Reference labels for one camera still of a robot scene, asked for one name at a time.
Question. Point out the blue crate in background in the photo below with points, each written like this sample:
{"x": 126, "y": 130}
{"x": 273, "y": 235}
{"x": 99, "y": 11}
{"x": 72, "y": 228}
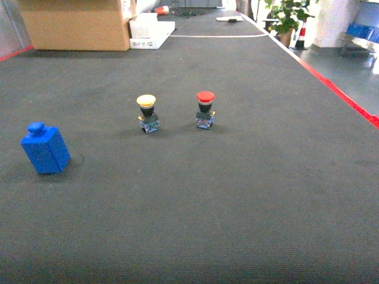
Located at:
{"x": 362, "y": 31}

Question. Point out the green potted plant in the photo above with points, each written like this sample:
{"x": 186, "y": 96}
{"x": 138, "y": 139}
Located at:
{"x": 289, "y": 14}

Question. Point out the white flat box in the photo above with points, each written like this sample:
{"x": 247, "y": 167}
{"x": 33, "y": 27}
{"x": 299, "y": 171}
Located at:
{"x": 163, "y": 30}

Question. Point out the white small box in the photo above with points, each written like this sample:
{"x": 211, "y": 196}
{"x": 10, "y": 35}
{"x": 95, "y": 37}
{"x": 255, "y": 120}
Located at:
{"x": 144, "y": 25}

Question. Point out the fallen red traffic cone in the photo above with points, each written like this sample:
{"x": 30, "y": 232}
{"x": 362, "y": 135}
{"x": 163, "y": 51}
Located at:
{"x": 163, "y": 10}

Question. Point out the red push button switch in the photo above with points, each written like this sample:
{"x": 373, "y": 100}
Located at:
{"x": 205, "y": 115}

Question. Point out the large cardboard box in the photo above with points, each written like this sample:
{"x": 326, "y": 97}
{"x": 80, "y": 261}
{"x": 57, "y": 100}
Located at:
{"x": 78, "y": 25}

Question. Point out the blue block part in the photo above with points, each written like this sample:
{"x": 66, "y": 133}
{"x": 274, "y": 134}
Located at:
{"x": 46, "y": 149}

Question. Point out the white board with black item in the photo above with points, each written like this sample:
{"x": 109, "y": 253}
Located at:
{"x": 230, "y": 19}

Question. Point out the yellow push button switch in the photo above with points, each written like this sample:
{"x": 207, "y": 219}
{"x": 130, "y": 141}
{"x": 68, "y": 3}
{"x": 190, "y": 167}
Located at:
{"x": 148, "y": 120}

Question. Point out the red white traffic cone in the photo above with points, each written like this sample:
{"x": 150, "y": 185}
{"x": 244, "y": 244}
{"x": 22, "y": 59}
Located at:
{"x": 300, "y": 43}

